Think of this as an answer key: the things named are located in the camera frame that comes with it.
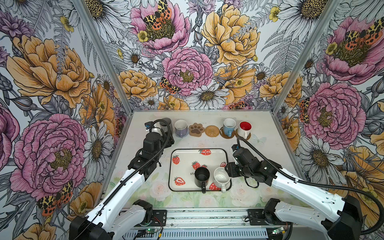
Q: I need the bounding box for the grey mug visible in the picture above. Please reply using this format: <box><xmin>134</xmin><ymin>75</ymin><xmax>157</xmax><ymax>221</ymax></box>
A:
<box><xmin>160</xmin><ymin>118</ymin><xmax>173</xmax><ymax>134</ymax></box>

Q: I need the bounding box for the white mug purple handle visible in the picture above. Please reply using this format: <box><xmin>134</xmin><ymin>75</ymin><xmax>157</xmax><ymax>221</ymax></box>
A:
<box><xmin>174</xmin><ymin>120</ymin><xmax>189</xmax><ymax>138</ymax></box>

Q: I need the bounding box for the cork paw print coaster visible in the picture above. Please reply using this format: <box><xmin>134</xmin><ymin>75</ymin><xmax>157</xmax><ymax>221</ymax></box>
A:
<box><xmin>189</xmin><ymin>123</ymin><xmax>205</xmax><ymax>137</ymax></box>

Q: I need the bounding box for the plain brown wooden round coaster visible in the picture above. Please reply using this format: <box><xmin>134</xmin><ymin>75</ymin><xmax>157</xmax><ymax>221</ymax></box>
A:
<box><xmin>235</xmin><ymin>128</ymin><xmax>252</xmax><ymax>140</ymax></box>

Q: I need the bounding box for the red inside white mug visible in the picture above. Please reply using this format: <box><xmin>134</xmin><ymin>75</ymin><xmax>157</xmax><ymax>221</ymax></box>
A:
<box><xmin>237</xmin><ymin>121</ymin><xmax>252</xmax><ymax>140</ymax></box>

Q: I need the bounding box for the scratched brown wooden round coaster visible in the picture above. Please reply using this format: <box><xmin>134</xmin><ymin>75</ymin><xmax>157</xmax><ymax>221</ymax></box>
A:
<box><xmin>220</xmin><ymin>127</ymin><xmax>236</xmax><ymax>139</ymax></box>

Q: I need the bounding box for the woven rattan round coaster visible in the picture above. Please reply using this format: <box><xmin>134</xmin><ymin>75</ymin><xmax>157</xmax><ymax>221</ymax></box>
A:
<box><xmin>205</xmin><ymin>125</ymin><xmax>220</xmax><ymax>138</ymax></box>

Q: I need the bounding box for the light blue mug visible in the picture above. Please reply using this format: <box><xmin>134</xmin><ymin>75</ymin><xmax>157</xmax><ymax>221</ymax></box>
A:
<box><xmin>223</xmin><ymin>118</ymin><xmax>237</xmax><ymax>138</ymax></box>

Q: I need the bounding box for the black mug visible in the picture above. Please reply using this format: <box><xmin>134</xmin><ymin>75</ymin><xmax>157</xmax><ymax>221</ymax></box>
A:
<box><xmin>195</xmin><ymin>167</ymin><xmax>210</xmax><ymax>194</ymax></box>

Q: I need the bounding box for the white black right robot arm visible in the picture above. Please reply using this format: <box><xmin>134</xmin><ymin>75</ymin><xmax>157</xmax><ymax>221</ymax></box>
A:
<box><xmin>225</xmin><ymin>145</ymin><xmax>363</xmax><ymax>240</ymax></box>

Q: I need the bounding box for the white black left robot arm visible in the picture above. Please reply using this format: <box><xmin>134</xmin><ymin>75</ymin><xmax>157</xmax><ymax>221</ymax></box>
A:
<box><xmin>69</xmin><ymin>119</ymin><xmax>174</xmax><ymax>240</ymax></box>

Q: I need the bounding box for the white strawberry serving tray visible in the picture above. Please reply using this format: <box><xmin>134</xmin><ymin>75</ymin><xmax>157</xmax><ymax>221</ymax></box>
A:
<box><xmin>169</xmin><ymin>149</ymin><xmax>229</xmax><ymax>192</ymax></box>

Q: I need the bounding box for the green circuit board right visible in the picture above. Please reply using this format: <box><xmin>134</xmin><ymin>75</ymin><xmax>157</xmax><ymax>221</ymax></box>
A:
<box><xmin>271</xmin><ymin>227</ymin><xmax>286</xmax><ymax>235</ymax></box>

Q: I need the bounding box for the green circuit board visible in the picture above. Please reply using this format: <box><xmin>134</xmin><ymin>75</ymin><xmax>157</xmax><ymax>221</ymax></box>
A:
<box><xmin>138</xmin><ymin>228</ymin><xmax>161</xmax><ymax>235</ymax></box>
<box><xmin>271</xmin><ymin>227</ymin><xmax>286</xmax><ymax>235</ymax></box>

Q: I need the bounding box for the green circuit board left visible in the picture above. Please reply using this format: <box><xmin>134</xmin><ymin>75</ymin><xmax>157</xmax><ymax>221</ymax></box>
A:
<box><xmin>138</xmin><ymin>228</ymin><xmax>161</xmax><ymax>235</ymax></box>

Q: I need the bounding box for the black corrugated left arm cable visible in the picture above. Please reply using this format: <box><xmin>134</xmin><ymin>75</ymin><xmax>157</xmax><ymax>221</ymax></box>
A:
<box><xmin>71</xmin><ymin>119</ymin><xmax>173</xmax><ymax>240</ymax></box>

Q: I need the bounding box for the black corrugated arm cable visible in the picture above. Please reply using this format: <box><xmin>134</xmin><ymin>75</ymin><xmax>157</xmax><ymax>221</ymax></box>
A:
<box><xmin>71</xmin><ymin>119</ymin><xmax>173</xmax><ymax>240</ymax></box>
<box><xmin>236</xmin><ymin>136</ymin><xmax>384</xmax><ymax>236</ymax></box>

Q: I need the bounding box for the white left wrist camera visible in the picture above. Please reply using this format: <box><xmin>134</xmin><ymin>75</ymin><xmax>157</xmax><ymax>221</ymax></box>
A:
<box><xmin>145</xmin><ymin>122</ymin><xmax>163</xmax><ymax>136</ymax></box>

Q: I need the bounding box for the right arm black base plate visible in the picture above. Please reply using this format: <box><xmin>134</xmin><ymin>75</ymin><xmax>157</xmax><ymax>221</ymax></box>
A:
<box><xmin>245</xmin><ymin>209</ymin><xmax>290</xmax><ymax>226</ymax></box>

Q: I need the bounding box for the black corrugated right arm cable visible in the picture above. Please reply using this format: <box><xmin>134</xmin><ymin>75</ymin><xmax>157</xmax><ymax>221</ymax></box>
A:
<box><xmin>236</xmin><ymin>136</ymin><xmax>384</xmax><ymax>236</ymax></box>

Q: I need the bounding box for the aluminium front rail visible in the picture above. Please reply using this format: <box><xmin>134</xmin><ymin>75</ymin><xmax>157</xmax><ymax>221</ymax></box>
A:
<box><xmin>79</xmin><ymin>206</ymin><xmax>335</xmax><ymax>230</ymax></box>

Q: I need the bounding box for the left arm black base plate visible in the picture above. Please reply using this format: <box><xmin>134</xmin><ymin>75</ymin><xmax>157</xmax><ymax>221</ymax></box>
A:
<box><xmin>135</xmin><ymin>210</ymin><xmax>168</xmax><ymax>227</ymax></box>

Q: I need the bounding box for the aluminium frame corner post left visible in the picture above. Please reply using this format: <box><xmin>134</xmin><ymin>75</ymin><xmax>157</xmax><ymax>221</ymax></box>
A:
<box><xmin>74</xmin><ymin>1</ymin><xmax>133</xmax><ymax>117</ymax></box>

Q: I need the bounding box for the aluminium frame corner post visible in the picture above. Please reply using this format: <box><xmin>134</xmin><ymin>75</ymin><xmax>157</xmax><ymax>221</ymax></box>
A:
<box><xmin>271</xmin><ymin>0</ymin><xmax>341</xmax><ymax>115</ymax></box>
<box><xmin>74</xmin><ymin>1</ymin><xmax>133</xmax><ymax>117</ymax></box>

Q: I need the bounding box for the aluminium frame corner post right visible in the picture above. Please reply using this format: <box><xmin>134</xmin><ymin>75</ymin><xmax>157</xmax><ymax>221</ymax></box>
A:
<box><xmin>271</xmin><ymin>0</ymin><xmax>341</xmax><ymax>115</ymax></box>

